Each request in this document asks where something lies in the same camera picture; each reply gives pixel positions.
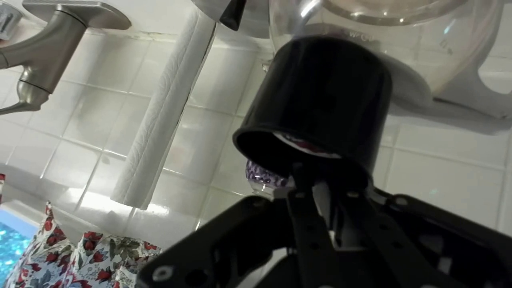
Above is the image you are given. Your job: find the black measuring cup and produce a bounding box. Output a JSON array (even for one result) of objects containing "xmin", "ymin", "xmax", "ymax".
[{"xmin": 231, "ymin": 36, "xmax": 394, "ymax": 178}]

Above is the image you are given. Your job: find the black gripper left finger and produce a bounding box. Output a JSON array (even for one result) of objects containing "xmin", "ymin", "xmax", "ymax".
[{"xmin": 134, "ymin": 164, "xmax": 332, "ymax": 288}]

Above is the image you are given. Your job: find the glass coffee carafe white handle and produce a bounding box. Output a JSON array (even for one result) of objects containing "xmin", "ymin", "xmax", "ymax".
[{"xmin": 265, "ymin": 0, "xmax": 512, "ymax": 122}]

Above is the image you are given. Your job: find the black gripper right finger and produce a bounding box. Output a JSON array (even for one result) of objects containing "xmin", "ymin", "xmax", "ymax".
[{"xmin": 318, "ymin": 170, "xmax": 512, "ymax": 288}]

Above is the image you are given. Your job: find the white paper towel roll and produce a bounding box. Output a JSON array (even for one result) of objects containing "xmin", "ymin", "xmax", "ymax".
[{"xmin": 108, "ymin": 8, "xmax": 217, "ymax": 212}]

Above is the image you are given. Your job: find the purple soap bottle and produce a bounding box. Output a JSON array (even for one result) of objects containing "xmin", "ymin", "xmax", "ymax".
[{"xmin": 242, "ymin": 159, "xmax": 295, "ymax": 200}]

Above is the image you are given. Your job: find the brushed metal faucet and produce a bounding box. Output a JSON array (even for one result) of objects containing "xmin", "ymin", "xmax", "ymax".
[{"xmin": 0, "ymin": 0, "xmax": 132, "ymax": 117}]

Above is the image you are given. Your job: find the floral curtain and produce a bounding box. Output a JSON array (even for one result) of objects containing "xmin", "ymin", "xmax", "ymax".
[{"xmin": 0, "ymin": 172, "xmax": 161, "ymax": 288}]

